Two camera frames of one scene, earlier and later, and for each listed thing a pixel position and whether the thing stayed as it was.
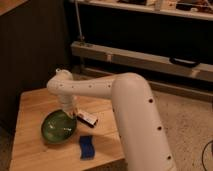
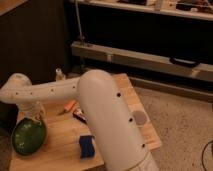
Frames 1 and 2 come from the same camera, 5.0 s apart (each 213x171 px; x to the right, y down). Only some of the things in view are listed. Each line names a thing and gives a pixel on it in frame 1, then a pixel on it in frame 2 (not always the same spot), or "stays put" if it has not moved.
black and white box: x=88 y=120 stays put
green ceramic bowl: x=57 y=126 -> x=28 y=136
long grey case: x=164 y=63 stays put
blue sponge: x=87 y=147 stays put
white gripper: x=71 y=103 -> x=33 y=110
